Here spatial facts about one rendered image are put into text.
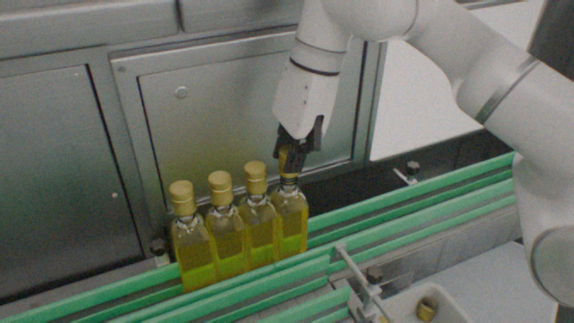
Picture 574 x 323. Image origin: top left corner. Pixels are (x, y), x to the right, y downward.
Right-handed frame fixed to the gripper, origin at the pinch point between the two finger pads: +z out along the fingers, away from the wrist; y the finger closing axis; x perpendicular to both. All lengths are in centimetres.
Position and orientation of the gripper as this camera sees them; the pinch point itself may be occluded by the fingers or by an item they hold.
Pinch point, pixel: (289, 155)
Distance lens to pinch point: 66.4
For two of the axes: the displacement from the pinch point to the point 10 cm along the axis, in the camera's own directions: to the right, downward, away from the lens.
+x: 8.9, -0.2, 4.6
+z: -2.3, 8.4, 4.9
